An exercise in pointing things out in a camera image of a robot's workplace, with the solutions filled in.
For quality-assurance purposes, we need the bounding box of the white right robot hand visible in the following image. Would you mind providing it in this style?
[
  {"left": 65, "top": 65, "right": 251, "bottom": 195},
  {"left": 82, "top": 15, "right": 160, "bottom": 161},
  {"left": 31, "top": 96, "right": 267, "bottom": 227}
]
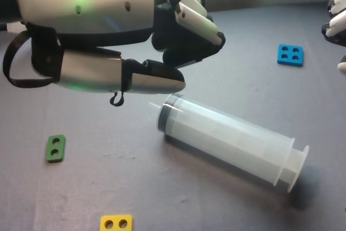
[{"left": 320, "top": 0, "right": 346, "bottom": 76}]

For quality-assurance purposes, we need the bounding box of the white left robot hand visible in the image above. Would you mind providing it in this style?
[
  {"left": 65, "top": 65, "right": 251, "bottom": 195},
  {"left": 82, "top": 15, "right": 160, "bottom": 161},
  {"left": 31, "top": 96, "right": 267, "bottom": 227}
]
[{"left": 2, "top": 0, "right": 227, "bottom": 107}]

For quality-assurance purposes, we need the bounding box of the large clear plastic syringe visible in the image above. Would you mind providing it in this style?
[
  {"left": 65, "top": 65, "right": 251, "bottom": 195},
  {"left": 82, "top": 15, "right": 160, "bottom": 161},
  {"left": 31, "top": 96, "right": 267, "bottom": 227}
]
[{"left": 147, "top": 93, "right": 310, "bottom": 193}]

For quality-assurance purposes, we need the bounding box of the blue square four-hole block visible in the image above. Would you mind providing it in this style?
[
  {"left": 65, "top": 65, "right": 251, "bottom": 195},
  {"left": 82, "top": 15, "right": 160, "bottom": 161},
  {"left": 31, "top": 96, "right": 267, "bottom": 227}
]
[{"left": 276, "top": 43, "right": 304, "bottom": 68}]

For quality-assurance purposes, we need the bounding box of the small green two-hole block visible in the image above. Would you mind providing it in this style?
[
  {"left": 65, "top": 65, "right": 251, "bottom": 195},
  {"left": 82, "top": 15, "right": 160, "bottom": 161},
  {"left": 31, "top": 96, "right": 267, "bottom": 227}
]
[{"left": 45, "top": 134, "right": 66, "bottom": 163}]

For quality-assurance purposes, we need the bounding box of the grey table cloth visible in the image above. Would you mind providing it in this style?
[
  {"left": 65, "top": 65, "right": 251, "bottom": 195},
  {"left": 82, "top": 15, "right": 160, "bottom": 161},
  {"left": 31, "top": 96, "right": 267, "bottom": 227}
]
[{"left": 0, "top": 1, "right": 346, "bottom": 231}]

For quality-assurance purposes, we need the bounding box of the yellow square four-hole block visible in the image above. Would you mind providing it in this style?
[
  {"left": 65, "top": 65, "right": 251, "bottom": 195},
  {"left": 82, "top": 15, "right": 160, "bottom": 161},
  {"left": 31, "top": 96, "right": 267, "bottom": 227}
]
[{"left": 99, "top": 214, "right": 133, "bottom": 231}]

